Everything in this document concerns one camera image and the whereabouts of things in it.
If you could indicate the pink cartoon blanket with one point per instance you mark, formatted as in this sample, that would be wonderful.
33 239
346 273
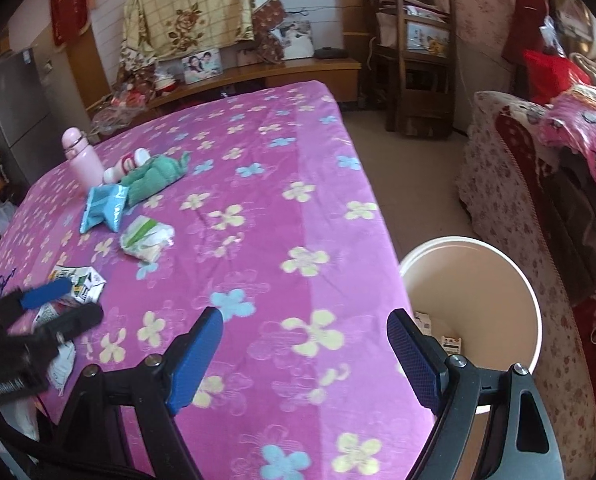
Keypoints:
587 125

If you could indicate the white printed foil packet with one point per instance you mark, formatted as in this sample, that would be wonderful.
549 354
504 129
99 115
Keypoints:
63 367

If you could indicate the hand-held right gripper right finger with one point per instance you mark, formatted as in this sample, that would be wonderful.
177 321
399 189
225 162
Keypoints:
417 360

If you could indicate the small photo frame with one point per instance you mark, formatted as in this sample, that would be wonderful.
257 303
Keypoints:
249 53

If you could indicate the wooden chair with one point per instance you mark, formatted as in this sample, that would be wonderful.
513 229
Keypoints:
417 105

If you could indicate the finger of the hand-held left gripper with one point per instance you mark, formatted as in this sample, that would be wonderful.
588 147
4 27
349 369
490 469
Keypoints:
45 293
73 322

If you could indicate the red bowl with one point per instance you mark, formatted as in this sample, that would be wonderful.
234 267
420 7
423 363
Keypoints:
168 82

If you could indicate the framed couple photo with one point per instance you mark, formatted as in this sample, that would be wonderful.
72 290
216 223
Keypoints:
202 65

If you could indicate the small white box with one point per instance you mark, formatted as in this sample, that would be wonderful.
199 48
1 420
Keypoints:
422 322

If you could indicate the floral mattress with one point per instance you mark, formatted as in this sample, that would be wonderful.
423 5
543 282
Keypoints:
477 10

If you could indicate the pile of plastic bags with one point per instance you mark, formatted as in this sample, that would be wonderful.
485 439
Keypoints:
123 105

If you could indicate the white wedding photo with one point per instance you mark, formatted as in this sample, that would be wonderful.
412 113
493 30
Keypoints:
298 40

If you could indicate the red wall banner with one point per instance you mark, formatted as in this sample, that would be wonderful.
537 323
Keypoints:
68 5

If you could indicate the blue plastic packet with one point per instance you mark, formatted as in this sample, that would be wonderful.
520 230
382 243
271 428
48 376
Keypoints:
103 207

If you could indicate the grey refrigerator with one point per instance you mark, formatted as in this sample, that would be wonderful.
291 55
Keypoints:
8 105

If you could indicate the floral covered sofa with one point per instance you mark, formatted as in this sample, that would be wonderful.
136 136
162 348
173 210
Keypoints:
502 170

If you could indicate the pink bottle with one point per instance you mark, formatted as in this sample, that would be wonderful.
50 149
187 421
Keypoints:
85 165

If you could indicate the pink flowered tablecloth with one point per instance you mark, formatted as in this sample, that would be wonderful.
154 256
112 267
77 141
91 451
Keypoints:
278 185

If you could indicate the printed carton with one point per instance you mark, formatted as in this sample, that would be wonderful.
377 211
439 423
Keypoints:
85 282

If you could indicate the cream floral cloth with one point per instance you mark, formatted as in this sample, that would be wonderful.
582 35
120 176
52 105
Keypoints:
188 5

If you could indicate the white plastic bag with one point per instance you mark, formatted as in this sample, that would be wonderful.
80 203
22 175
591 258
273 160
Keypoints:
4 216

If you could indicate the white bottle with red label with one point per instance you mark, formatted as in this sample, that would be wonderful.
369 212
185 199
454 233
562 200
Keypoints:
123 167

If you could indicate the red plastic bag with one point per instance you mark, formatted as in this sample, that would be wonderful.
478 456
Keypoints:
552 75

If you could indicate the red hanging cloth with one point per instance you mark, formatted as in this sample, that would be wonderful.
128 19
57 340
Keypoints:
525 20

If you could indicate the green cloth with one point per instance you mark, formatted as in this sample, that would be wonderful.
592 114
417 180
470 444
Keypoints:
153 177

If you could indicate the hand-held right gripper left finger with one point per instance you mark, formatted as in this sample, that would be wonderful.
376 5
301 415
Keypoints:
193 360

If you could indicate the white plastic bucket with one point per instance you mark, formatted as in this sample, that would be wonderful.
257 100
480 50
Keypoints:
477 280

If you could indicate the black flat box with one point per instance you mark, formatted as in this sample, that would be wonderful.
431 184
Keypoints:
330 53

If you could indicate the white green plastic packet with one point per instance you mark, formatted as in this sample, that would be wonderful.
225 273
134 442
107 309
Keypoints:
145 237

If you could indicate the dark cloth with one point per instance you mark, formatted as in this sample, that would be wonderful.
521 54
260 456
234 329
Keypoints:
577 220

